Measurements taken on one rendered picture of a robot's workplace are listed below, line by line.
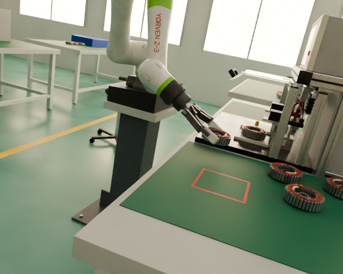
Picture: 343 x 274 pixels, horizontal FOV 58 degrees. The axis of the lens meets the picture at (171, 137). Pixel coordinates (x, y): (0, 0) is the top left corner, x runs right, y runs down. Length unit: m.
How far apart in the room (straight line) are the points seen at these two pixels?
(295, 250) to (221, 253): 0.18
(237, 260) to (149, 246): 0.18
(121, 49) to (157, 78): 0.53
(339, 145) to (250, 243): 0.65
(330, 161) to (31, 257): 1.43
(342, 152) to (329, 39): 0.42
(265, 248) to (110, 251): 0.33
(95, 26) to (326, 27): 6.27
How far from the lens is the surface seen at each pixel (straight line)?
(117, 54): 1.71
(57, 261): 1.76
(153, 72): 1.20
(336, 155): 1.29
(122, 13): 1.56
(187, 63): 6.40
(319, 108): 1.25
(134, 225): 0.71
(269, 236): 0.80
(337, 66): 1.34
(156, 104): 1.64
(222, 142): 1.17
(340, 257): 0.84
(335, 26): 1.34
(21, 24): 8.46
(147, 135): 1.76
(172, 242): 0.68
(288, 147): 1.45
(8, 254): 1.82
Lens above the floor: 1.15
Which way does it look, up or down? 18 degrees down
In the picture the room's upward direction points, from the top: 11 degrees clockwise
